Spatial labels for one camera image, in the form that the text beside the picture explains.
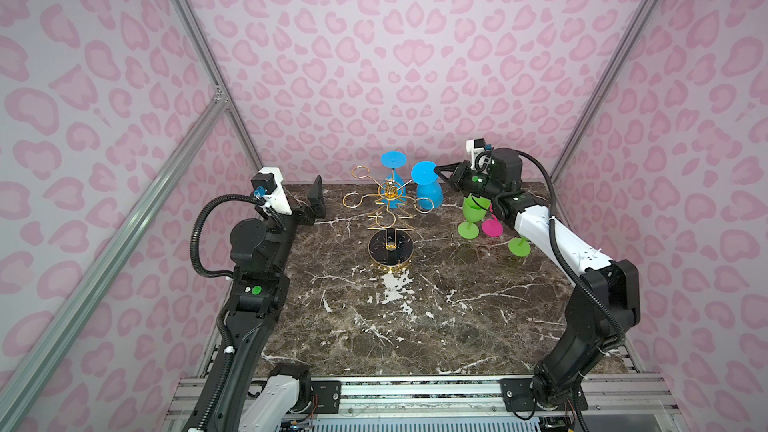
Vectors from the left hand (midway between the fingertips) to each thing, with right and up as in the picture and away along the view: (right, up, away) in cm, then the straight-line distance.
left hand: (297, 172), depth 62 cm
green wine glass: (+43, -8, +25) cm, 51 cm away
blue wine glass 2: (+30, -3, +24) cm, 39 cm away
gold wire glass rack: (+19, -20, +37) cm, 47 cm away
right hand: (+31, +3, +16) cm, 35 cm away
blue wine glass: (+20, -3, +17) cm, 26 cm away
